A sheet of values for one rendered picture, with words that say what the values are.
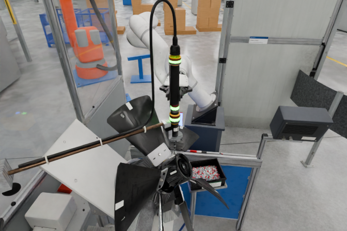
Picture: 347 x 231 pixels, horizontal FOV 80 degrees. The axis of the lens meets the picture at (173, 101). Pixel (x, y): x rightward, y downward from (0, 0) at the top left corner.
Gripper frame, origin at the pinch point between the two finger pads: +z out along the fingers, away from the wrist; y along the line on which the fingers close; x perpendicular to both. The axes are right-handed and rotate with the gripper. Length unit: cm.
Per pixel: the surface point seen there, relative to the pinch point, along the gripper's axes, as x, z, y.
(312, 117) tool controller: -27, -32, -73
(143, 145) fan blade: -20.7, 7.2, 11.9
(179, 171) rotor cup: -26.1, 14.5, -3.8
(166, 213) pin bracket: -55, 15, 2
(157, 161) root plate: -27.4, 8.8, 6.1
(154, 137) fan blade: -19.1, 3.8, 8.2
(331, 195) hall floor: -150, -78, -152
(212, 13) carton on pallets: -85, -824, -63
